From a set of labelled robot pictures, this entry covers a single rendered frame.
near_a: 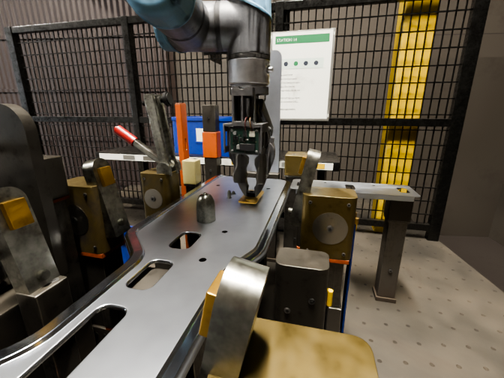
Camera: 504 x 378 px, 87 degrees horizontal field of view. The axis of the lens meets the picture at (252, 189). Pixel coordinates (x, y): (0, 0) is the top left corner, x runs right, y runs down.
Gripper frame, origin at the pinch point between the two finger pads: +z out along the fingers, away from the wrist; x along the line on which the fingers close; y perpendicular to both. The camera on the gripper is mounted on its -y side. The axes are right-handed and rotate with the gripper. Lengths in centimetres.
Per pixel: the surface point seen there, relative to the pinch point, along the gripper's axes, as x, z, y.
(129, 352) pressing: -0.4, 2.1, 38.9
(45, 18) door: -228, -92, -164
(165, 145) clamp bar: -18.7, -8.6, 1.4
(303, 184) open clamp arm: 10.9, -3.7, 7.4
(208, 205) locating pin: -4.0, -0.9, 13.7
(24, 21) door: -248, -90, -161
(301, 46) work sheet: 5, -37, -55
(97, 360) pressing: -2.2, 2.1, 40.1
